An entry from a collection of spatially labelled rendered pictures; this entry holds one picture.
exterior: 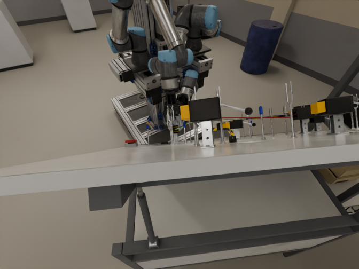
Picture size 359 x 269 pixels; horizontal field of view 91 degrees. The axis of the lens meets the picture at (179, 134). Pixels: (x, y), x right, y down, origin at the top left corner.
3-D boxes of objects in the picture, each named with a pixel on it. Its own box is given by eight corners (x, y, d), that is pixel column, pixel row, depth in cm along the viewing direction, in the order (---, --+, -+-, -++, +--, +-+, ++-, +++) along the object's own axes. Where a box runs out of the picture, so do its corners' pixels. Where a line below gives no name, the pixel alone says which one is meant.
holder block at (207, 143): (257, 144, 29) (252, 91, 30) (192, 149, 32) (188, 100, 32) (253, 143, 34) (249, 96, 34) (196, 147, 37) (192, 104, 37)
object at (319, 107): (326, 111, 43) (325, 101, 44) (317, 112, 44) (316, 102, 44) (318, 113, 47) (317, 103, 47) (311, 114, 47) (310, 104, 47)
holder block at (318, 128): (338, 129, 76) (337, 113, 76) (315, 132, 77) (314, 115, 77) (331, 130, 80) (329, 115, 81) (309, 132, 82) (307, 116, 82)
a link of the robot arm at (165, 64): (170, 50, 77) (179, 48, 71) (172, 76, 82) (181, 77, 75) (153, 52, 74) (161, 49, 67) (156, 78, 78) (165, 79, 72)
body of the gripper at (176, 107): (164, 118, 78) (161, 91, 74) (165, 112, 86) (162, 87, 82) (181, 117, 78) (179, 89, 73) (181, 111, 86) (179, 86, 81)
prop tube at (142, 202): (149, 239, 67) (136, 190, 49) (157, 238, 68) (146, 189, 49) (149, 248, 65) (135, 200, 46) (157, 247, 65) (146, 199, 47)
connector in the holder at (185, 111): (190, 118, 33) (188, 104, 33) (180, 119, 33) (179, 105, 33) (193, 119, 36) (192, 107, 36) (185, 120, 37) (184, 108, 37)
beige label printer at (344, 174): (300, 150, 141) (314, 134, 126) (324, 147, 143) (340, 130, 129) (328, 185, 120) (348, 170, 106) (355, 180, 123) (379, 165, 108)
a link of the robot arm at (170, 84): (161, 78, 80) (179, 76, 80) (162, 88, 82) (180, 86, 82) (160, 80, 73) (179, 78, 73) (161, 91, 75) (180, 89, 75)
